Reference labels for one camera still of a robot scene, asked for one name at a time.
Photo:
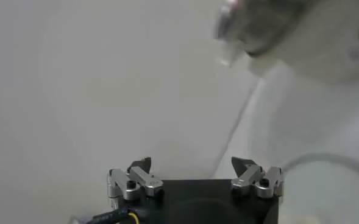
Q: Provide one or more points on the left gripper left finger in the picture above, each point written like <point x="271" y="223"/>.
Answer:
<point x="142" y="181"/>

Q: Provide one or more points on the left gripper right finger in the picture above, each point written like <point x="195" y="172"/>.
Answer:
<point x="252" y="179"/>

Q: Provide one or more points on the round glass lid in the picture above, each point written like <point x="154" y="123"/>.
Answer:
<point x="334" y="159"/>

